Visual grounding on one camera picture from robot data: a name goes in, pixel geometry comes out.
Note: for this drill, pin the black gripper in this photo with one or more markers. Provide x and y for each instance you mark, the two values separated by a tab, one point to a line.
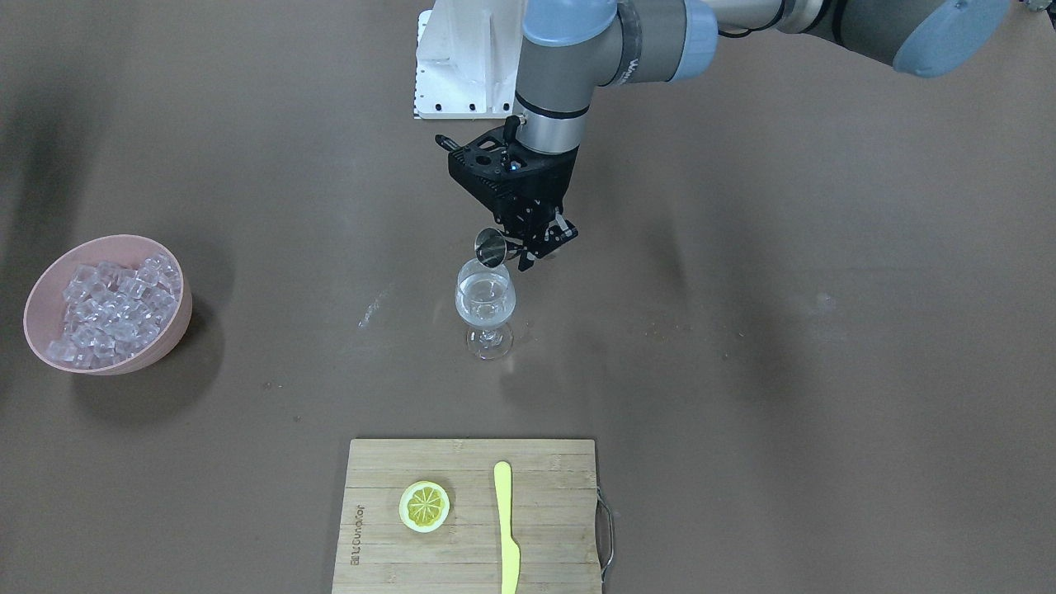
554	183

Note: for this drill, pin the steel jigger measuring cup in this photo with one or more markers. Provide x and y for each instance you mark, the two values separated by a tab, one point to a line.
493	248

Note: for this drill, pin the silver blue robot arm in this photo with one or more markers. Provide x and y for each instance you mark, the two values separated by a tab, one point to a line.
570	48

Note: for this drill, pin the clear wine glass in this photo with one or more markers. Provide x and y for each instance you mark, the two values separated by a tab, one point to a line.
485	298

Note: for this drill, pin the pink bowl of ice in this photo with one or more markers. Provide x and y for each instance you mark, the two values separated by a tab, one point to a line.
112	306

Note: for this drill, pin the bamboo cutting board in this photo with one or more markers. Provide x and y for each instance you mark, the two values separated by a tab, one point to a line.
554	505

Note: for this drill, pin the yellow lemon slice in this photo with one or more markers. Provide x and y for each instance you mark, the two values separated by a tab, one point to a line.
424	506

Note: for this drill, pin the yellow plastic knife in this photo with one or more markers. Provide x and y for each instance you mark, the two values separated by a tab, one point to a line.
510	550

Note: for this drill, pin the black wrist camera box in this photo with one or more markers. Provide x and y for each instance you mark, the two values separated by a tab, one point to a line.
488	166

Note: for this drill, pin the white pedestal column base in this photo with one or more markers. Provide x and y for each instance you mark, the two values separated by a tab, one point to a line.
467	59

